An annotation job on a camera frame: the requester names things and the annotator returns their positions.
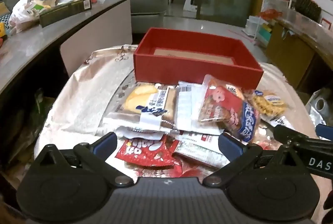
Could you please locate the silver foil bag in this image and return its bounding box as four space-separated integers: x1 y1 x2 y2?
305 88 332 127

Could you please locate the grey sofa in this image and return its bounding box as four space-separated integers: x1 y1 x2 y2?
130 0 168 15

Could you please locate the wooden side cabinet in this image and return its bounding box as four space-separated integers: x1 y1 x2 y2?
265 18 332 94

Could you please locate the red snack packet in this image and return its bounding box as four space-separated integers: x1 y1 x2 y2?
116 135 175 167

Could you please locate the white plastic bag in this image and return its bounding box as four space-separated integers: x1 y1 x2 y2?
9 0 70 35

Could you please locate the green white biscuit packet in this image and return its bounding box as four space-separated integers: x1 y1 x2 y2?
169 140 230 169

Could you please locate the dark green long box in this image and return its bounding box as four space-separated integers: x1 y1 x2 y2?
39 0 92 28

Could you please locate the floral tablecloth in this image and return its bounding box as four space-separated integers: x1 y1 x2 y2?
34 45 316 156

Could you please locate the red cardboard box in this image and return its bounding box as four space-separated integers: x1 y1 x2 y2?
134 28 263 89

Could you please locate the yellow waffle packet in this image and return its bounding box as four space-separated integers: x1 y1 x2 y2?
249 90 288 117

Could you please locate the yellow bread snack packet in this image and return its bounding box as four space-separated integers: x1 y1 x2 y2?
121 83 177 131

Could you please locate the red blue cake packet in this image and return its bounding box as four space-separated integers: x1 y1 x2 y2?
198 74 260 142

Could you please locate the white spicy strip packet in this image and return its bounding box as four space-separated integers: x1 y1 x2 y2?
175 81 223 136

